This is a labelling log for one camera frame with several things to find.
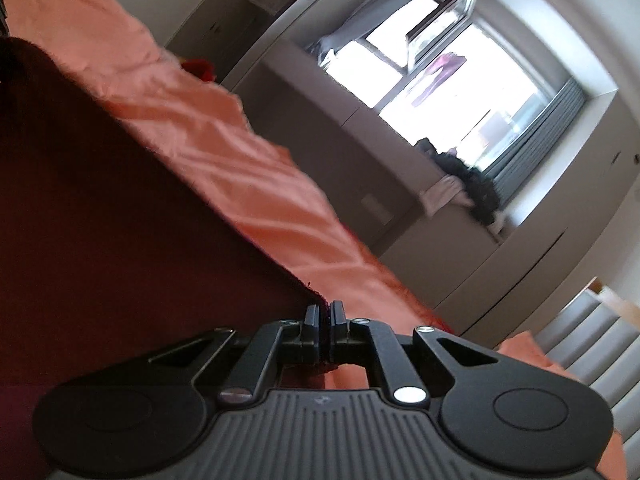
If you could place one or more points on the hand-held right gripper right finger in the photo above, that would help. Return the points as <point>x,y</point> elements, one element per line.
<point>339,327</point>

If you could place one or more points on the grey padded bed headboard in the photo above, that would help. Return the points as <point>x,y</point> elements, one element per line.
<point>595,340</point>

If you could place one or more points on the red cloth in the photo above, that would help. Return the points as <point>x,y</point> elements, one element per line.
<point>199,69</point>

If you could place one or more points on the tall grey closed wardrobe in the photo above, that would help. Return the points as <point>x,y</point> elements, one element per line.
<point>560,240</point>

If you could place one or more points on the white cloth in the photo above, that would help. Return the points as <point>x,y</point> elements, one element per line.
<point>445,191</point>

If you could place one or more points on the open grey wardrobe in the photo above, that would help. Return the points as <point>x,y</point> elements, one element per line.
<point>235,20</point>

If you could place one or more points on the pile of black clothes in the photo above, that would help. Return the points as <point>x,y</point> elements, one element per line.
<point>475,185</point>

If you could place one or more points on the window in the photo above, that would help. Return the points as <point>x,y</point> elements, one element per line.
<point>450,95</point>

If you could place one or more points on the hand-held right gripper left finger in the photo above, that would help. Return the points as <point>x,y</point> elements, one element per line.
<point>314,330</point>

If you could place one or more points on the pink hanging garment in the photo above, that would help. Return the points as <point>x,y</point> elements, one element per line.
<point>437,77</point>

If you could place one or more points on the orange blanket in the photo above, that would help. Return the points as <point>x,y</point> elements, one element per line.
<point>210,125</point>

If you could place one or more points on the light blue curtain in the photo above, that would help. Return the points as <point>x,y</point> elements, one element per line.
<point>537,135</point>
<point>360,25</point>

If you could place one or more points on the dark red garment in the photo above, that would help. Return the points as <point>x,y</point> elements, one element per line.
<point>125,260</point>

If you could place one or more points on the grey window seat cabinet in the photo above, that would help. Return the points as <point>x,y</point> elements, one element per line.
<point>320,135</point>

